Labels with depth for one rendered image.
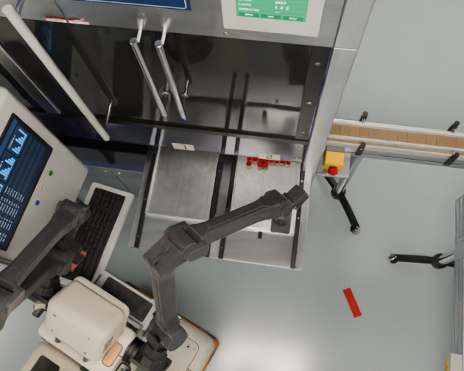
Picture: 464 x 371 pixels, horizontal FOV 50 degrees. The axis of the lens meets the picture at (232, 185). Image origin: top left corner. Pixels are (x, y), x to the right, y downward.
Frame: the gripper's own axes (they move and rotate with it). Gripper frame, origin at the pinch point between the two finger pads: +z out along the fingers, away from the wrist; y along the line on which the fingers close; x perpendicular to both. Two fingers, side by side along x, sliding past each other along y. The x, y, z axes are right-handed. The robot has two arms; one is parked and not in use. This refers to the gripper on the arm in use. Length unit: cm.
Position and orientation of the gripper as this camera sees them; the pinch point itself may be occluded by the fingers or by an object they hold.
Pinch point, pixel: (280, 224)
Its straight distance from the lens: 179.1
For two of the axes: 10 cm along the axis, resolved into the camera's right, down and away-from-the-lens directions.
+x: -9.9, -1.3, 1.1
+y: 1.5, -9.5, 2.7
